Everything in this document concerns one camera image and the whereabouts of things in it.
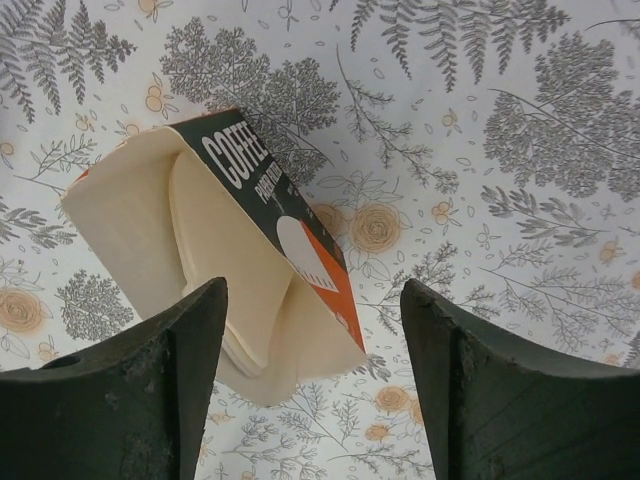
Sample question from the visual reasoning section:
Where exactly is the floral patterned table mat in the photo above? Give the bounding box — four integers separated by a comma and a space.
1, 1, 639, 479

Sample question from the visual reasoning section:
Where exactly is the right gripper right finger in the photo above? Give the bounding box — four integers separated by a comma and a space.
400, 279, 639, 479

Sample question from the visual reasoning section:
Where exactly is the beige paper coffee filter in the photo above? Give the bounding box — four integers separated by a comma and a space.
169, 153, 292, 378

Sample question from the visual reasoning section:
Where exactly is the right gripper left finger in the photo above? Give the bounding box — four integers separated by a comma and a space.
1, 278, 228, 479

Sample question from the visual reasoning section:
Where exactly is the coffee filter paper box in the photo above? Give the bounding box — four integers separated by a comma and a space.
61, 108, 366, 406

